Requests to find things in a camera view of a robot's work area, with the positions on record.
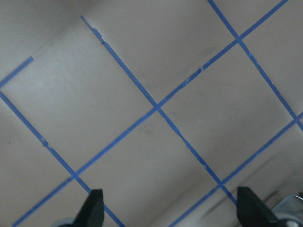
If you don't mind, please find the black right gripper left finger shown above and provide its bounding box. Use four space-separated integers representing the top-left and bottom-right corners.
72 189 105 227

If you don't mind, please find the wire mesh shelf basket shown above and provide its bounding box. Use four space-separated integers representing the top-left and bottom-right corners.
272 195 303 222

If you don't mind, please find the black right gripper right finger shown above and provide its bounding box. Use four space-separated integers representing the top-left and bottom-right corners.
237 187 279 227

